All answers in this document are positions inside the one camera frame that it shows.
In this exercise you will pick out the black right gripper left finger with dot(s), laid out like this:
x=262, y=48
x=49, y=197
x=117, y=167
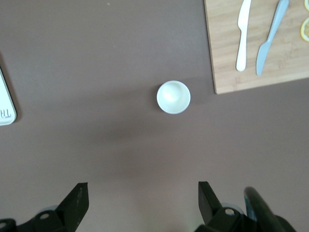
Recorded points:
x=72, y=210

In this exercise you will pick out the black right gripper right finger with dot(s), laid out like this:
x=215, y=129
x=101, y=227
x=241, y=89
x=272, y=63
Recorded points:
x=210, y=212

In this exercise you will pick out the white plastic cup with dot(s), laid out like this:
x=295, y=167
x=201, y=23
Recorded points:
x=172, y=96

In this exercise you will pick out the cream tray with bear print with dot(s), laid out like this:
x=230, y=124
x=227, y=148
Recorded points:
x=4, y=104

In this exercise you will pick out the grey plastic knife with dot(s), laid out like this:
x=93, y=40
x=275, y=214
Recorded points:
x=262, y=58

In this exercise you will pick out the bamboo cutting board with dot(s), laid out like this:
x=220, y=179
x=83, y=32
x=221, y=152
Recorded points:
x=224, y=48

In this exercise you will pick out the white plastic knife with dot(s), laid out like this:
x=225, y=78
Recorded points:
x=242, y=48

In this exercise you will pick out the lemon slice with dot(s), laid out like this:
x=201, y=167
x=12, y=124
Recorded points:
x=305, y=30

